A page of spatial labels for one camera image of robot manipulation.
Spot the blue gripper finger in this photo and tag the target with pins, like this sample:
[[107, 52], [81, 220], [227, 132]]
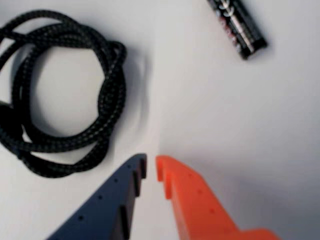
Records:
[[105, 205]]

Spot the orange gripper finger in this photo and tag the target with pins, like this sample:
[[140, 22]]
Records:
[[197, 207]]

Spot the black cylindrical battery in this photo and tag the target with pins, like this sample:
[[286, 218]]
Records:
[[240, 27]]

